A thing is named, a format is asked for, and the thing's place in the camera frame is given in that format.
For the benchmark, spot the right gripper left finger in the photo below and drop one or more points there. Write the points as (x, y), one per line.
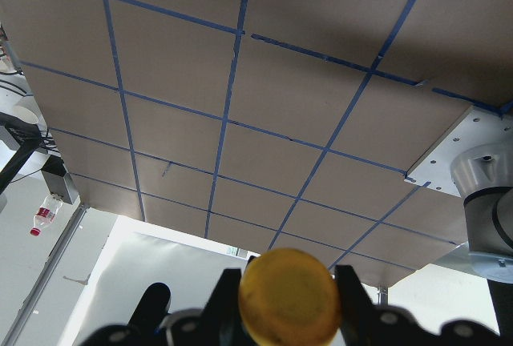
(220, 319)

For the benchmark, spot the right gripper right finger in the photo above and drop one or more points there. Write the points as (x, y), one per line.
(357, 310)

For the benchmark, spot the yellow push button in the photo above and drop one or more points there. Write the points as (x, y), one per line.
(288, 297)

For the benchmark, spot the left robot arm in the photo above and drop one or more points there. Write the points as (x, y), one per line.
(488, 215)

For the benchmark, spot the plastic water bottle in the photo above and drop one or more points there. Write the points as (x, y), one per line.
(46, 213)

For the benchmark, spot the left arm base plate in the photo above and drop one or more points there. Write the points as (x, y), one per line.
(457, 150)

